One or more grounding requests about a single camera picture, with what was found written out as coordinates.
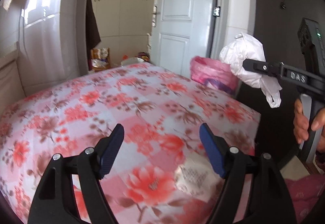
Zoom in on white plastic bag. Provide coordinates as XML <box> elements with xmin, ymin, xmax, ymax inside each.
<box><xmin>219</xmin><ymin>33</ymin><xmax>282</xmax><ymax>108</ymax></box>

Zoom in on patterned paper wrapper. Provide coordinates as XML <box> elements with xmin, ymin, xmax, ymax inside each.
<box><xmin>174</xmin><ymin>153</ymin><xmax>224</xmax><ymax>202</ymax></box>

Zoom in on pink-lined trash bin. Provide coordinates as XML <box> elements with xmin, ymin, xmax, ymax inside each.
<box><xmin>190</xmin><ymin>56</ymin><xmax>238</xmax><ymax>95</ymax></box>

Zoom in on kitchen counter cabinet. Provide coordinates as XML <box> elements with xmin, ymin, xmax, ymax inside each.
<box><xmin>0</xmin><ymin>42</ymin><xmax>25</xmax><ymax>114</ymax></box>

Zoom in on person's right hand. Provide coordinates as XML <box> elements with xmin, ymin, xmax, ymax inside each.
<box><xmin>294</xmin><ymin>99</ymin><xmax>325</xmax><ymax>153</ymax></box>

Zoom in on white entrance door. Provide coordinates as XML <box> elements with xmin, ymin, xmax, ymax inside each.
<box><xmin>150</xmin><ymin>0</ymin><xmax>215</xmax><ymax>78</ymax></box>

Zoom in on pink floral tablecloth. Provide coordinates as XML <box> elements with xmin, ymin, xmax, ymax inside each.
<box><xmin>1</xmin><ymin>63</ymin><xmax>260</xmax><ymax>223</ymax></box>

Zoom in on white bucket on floor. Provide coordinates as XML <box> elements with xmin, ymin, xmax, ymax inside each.
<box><xmin>121</xmin><ymin>57</ymin><xmax>145</xmax><ymax>66</ymax></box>

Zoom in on wooden stool with bags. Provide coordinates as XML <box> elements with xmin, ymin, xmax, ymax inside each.
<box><xmin>91</xmin><ymin>48</ymin><xmax>111</xmax><ymax>72</ymax></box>

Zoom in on cream wardrobe cabinets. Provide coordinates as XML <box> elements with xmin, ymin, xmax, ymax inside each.
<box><xmin>92</xmin><ymin>0</ymin><xmax>154</xmax><ymax>67</ymax></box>

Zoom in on dark hanging coat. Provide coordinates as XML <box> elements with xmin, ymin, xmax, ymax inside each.
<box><xmin>85</xmin><ymin>0</ymin><xmax>101</xmax><ymax>59</ymax></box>

